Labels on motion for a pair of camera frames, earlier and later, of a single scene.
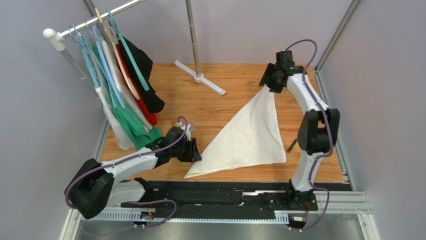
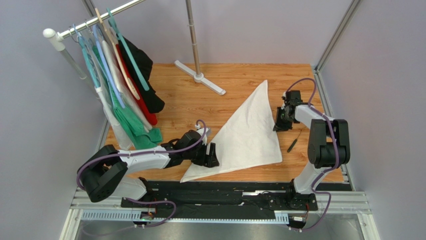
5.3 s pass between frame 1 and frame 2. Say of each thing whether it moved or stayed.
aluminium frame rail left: stayed
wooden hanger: stayed
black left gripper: moved
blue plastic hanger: stayed
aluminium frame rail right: stayed
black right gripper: moved
